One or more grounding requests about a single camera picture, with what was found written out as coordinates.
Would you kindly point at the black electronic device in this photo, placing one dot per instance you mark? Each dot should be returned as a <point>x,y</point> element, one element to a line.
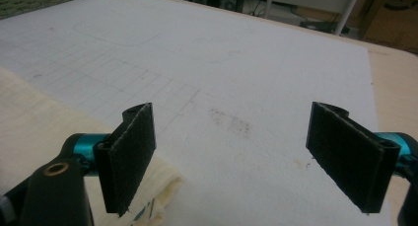
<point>226,0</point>

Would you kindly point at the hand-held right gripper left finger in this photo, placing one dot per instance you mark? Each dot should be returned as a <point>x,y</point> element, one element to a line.
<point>126,166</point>

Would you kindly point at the brown cardboard box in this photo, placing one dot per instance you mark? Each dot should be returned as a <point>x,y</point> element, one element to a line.
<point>394,25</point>

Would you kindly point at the white foam mat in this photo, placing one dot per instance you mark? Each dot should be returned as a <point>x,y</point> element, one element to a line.
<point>230,61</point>

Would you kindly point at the cream folded cloth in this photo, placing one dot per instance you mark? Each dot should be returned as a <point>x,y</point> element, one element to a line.
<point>29,120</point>

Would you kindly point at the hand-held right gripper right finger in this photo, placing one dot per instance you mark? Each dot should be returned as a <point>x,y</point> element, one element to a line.
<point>351,163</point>

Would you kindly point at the black power strip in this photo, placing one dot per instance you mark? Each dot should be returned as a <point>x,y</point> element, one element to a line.
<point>323,26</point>

